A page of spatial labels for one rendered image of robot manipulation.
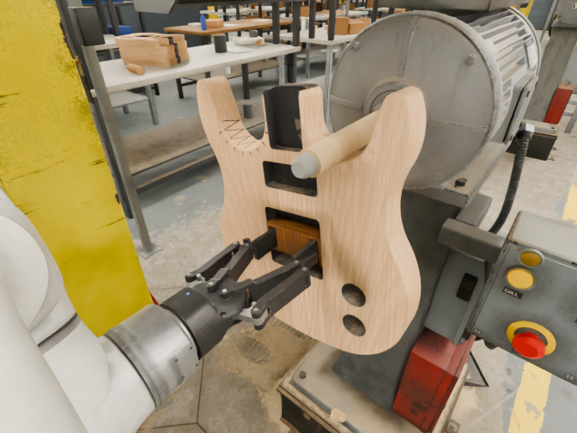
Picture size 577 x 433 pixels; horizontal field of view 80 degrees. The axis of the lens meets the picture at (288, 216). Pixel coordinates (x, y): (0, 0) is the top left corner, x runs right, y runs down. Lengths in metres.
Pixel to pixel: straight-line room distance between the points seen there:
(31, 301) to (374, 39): 0.49
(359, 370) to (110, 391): 0.97
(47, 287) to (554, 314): 0.59
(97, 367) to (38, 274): 0.10
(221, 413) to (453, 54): 1.43
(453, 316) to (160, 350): 0.73
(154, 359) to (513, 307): 0.49
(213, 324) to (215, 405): 1.22
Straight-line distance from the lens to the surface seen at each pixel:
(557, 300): 0.59
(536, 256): 0.55
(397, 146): 0.37
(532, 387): 1.91
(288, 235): 0.51
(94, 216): 1.28
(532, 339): 0.62
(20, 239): 0.30
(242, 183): 0.54
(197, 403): 1.63
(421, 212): 0.77
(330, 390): 1.28
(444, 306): 0.94
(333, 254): 0.48
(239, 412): 1.58
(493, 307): 0.63
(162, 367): 0.37
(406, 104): 0.36
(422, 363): 1.02
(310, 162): 0.35
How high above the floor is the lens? 1.41
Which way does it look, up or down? 34 degrees down
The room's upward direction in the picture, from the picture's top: straight up
